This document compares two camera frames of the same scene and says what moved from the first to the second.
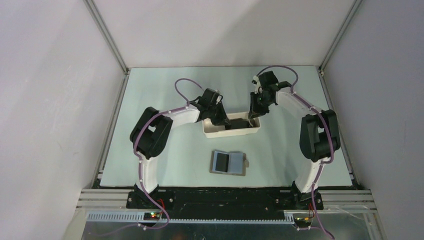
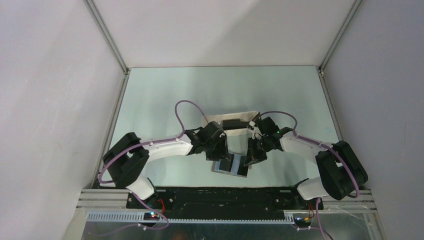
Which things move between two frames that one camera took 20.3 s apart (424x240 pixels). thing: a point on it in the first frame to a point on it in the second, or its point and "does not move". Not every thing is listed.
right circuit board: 304,220 does not move
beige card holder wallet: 233,163 does not move
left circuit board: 154,216 does not move
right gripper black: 255,111 to 252,156
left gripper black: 224,119 to 222,152
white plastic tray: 211,130 does not move
